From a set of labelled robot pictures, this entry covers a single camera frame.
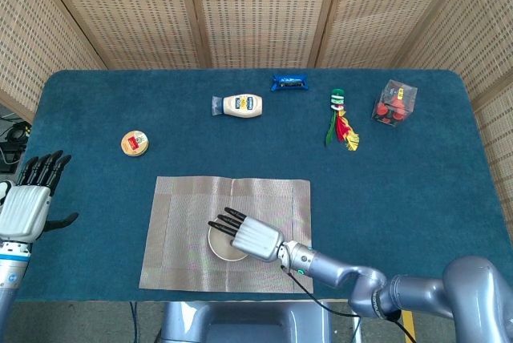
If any black floor equipment with cables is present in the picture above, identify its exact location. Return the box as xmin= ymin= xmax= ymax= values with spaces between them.
xmin=0 ymin=114 xmax=33 ymax=176

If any blue snack packet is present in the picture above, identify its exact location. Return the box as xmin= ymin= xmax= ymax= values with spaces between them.
xmin=270 ymin=73 xmax=310 ymax=93

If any blue-grey robot torso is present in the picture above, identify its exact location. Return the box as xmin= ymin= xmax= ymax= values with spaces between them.
xmin=158 ymin=301 xmax=333 ymax=343

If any round yellow tin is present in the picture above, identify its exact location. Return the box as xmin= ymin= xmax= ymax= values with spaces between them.
xmin=120 ymin=130 xmax=150 ymax=158

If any white bowl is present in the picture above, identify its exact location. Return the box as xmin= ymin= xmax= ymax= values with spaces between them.
xmin=207 ymin=216 xmax=252 ymax=263

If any white table leg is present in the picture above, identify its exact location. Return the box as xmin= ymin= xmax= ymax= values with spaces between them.
xmin=350 ymin=301 xmax=362 ymax=343

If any beige woven placemat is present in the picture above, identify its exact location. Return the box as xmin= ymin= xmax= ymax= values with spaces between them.
xmin=138 ymin=176 xmax=313 ymax=294

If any blue cable under table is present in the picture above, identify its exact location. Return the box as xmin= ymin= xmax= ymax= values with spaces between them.
xmin=128 ymin=301 xmax=139 ymax=343

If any mayonnaise squeeze bottle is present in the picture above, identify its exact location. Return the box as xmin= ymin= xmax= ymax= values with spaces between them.
xmin=211 ymin=93 xmax=264 ymax=119

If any clear box with red toys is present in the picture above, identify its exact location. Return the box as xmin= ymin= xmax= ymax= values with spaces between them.
xmin=370 ymin=79 xmax=418 ymax=127

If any blue felt table cover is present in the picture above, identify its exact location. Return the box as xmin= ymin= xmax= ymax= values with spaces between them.
xmin=0 ymin=68 xmax=513 ymax=303

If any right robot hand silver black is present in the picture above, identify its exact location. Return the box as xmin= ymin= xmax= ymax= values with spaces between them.
xmin=208 ymin=206 xmax=285 ymax=263

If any colourful feather shuttlecock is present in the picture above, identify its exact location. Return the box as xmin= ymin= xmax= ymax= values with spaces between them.
xmin=324 ymin=87 xmax=361 ymax=152

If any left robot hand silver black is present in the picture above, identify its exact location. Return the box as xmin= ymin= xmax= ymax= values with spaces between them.
xmin=0 ymin=149 xmax=80 ymax=244

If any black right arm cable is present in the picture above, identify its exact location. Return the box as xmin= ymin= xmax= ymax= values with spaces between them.
xmin=280 ymin=264 xmax=418 ymax=343

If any woven bamboo folding screen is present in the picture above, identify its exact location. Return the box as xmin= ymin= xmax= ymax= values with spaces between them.
xmin=0 ymin=0 xmax=513 ymax=224

